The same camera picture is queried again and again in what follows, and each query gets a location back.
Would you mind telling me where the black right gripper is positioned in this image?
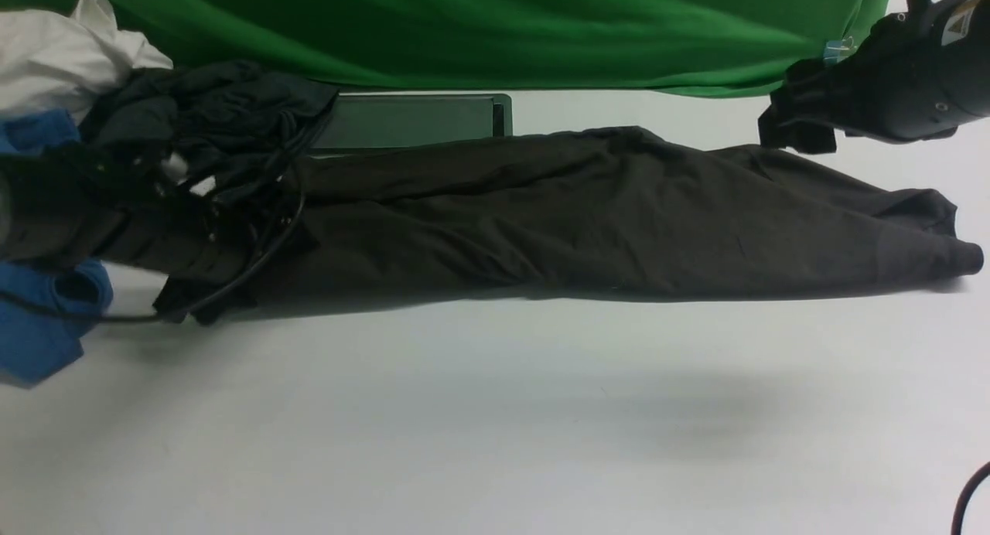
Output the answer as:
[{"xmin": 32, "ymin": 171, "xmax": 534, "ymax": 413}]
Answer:
[{"xmin": 758, "ymin": 59, "xmax": 851, "ymax": 155}]

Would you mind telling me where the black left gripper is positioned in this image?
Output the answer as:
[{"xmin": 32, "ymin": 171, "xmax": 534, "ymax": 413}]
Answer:
[{"xmin": 116, "ymin": 157, "xmax": 306, "ymax": 323}]

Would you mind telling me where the gray long sleeve shirt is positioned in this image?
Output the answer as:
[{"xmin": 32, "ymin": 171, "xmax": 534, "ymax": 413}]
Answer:
[{"xmin": 194, "ymin": 127, "xmax": 984, "ymax": 325}]

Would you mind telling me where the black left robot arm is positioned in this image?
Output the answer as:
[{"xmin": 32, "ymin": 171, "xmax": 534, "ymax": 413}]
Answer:
[{"xmin": 2, "ymin": 141, "xmax": 316, "ymax": 325}]

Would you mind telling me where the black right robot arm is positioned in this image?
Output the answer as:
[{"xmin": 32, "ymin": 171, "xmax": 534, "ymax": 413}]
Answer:
[{"xmin": 758, "ymin": 0, "xmax": 989, "ymax": 155}]

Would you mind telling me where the blue t-shirt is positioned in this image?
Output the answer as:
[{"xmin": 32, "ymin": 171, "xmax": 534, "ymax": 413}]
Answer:
[{"xmin": 1, "ymin": 108, "xmax": 114, "ymax": 388}]

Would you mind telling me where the blue binder clip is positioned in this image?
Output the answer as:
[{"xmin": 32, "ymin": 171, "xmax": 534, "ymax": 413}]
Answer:
[{"xmin": 821, "ymin": 36, "xmax": 857, "ymax": 66}]

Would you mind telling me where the dark teal crumpled garment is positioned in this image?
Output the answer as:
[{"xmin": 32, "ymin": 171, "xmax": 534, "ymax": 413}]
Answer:
[{"xmin": 79, "ymin": 60, "xmax": 340, "ymax": 203}]

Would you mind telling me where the green backdrop cloth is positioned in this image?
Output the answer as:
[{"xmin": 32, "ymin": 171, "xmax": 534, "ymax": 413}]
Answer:
[{"xmin": 2, "ymin": 0, "xmax": 889, "ymax": 98}]

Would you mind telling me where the white crumpled garment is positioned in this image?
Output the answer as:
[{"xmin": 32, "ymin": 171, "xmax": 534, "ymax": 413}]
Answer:
[{"xmin": 1, "ymin": 0, "xmax": 173, "ymax": 124}]

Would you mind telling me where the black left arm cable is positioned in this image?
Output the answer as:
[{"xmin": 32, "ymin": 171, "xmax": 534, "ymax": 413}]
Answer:
[{"xmin": 0, "ymin": 133, "xmax": 310, "ymax": 325}]

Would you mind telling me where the metal table cable hatch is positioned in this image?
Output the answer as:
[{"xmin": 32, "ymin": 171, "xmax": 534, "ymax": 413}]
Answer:
[{"xmin": 308, "ymin": 94, "xmax": 513, "ymax": 157}]

